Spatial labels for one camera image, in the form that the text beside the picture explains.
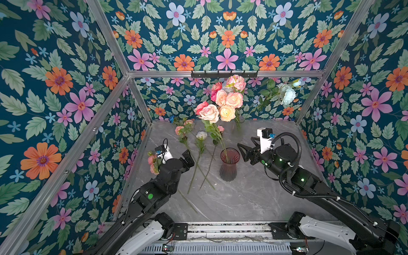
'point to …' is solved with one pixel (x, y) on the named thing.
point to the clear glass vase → (239, 120)
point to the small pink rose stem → (220, 130)
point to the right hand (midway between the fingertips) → (248, 137)
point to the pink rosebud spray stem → (185, 130)
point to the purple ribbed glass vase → (229, 158)
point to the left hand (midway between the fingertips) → (185, 155)
